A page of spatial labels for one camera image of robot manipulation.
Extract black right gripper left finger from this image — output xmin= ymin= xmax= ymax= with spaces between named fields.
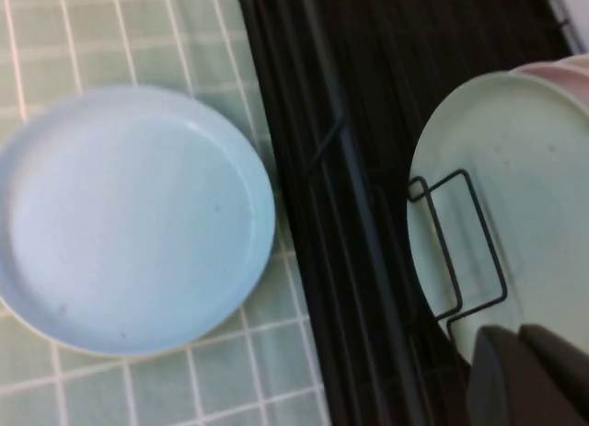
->
xmin=464 ymin=325 xmax=525 ymax=426

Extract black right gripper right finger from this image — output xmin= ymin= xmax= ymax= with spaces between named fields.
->
xmin=518 ymin=323 xmax=589 ymax=426

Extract green round plate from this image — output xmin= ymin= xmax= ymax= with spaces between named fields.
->
xmin=407 ymin=71 xmax=589 ymax=367

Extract pink round plate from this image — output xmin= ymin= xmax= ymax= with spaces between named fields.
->
xmin=510 ymin=60 xmax=589 ymax=100

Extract cream round plate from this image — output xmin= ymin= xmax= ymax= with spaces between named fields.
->
xmin=559 ymin=52 xmax=589 ymax=71

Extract light blue round plate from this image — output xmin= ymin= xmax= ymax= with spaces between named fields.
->
xmin=0 ymin=85 xmax=277 ymax=358

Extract green checkered tablecloth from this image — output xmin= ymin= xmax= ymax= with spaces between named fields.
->
xmin=0 ymin=0 xmax=332 ymax=426

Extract black wire dish rack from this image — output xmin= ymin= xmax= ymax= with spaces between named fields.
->
xmin=238 ymin=0 xmax=579 ymax=426

